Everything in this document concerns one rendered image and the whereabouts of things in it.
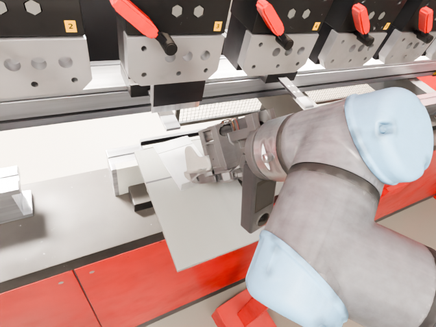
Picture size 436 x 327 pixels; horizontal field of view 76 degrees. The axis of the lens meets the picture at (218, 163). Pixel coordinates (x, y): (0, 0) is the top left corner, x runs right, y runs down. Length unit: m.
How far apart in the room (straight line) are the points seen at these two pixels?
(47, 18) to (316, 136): 0.33
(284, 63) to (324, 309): 0.46
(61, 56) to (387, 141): 0.37
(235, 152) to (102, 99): 0.50
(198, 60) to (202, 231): 0.29
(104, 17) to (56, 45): 0.60
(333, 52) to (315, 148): 0.44
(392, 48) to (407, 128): 0.58
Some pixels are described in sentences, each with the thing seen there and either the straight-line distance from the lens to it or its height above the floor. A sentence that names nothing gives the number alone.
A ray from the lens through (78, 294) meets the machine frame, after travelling 0.80.
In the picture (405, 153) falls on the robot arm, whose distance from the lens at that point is 0.24.
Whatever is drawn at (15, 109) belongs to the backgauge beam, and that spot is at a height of 0.95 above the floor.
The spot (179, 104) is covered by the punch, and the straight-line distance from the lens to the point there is 0.58.
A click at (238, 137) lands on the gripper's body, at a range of 0.36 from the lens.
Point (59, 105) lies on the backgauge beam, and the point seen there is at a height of 0.95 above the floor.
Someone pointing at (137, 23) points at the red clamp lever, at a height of 1.29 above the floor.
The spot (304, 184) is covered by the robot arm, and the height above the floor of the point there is 1.29.
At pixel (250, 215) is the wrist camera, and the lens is 0.40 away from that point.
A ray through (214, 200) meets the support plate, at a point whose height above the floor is 1.00.
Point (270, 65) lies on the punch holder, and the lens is 0.56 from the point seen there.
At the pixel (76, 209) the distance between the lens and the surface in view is 0.68.
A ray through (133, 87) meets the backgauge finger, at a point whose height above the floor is 1.01.
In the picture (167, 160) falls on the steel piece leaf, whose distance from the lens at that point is 0.59.
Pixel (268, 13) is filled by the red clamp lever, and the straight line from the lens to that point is 0.45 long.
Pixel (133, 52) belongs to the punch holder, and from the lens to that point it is 0.44.
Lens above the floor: 1.44
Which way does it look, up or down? 47 degrees down
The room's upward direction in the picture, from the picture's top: 17 degrees clockwise
